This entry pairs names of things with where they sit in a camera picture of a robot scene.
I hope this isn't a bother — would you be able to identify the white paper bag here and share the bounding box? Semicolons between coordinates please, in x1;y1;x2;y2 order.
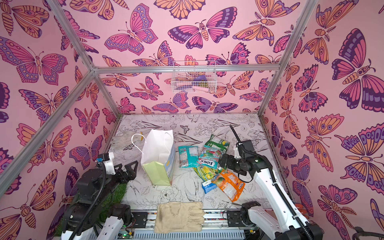
131;130;176;186

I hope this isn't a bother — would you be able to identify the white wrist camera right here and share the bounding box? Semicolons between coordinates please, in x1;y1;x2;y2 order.
234;143;245;159

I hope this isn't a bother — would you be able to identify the white knitted glove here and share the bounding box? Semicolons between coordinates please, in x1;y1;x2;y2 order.
111;132;133;151

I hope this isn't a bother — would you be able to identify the small blue snack pack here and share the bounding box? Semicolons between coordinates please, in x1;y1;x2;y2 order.
202;180;217;194

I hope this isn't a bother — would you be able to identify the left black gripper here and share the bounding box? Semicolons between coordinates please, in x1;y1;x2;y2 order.
93;160;137;206

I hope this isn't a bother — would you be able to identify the beige work glove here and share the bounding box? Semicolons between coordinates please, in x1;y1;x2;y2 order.
154;202;205;234

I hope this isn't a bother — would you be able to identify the teal Fox's candy bag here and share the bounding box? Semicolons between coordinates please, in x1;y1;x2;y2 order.
198;145;223;170

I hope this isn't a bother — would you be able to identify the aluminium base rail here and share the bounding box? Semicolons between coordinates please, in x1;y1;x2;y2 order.
115;209;269;240

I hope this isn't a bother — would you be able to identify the orange Fox's candy bag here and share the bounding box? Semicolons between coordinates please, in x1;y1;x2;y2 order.
212;171;246;202

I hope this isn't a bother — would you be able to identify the teal candy bag back-side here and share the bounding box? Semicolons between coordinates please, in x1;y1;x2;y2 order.
178;146;199;168

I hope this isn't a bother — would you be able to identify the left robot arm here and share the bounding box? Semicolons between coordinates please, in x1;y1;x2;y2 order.
61;160;138;240

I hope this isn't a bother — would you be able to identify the green artificial grass mat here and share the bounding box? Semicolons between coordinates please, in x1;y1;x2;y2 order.
51;184;127;240

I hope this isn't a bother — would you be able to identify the white wire basket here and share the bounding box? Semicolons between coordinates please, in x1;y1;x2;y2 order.
170;61;218;94

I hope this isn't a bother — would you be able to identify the green spring tea bag back-side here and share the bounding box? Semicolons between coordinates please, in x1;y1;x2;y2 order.
205;135;230;156

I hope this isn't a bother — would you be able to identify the yellow-green Fox's spring tea bag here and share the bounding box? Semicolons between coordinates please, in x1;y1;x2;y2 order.
193;165;226;182

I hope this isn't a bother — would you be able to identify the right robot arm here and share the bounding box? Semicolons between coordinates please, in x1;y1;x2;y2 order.
219;136;323;240

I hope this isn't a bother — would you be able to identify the orange white garden glove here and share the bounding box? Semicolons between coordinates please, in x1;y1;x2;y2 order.
295;203;309;219

